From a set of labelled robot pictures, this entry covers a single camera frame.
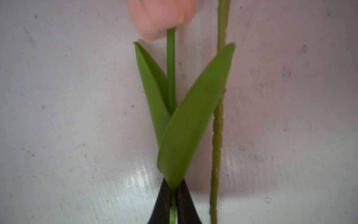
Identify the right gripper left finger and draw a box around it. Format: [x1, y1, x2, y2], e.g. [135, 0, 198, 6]
[148, 179, 171, 224]

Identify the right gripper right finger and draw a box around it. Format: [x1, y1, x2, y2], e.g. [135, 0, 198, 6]
[177, 180, 202, 224]

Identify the peach tulip flower stem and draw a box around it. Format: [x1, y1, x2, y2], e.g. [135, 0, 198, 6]
[125, 0, 236, 224]

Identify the pink spray carnation stem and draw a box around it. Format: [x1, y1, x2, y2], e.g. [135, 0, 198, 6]
[209, 0, 231, 224]

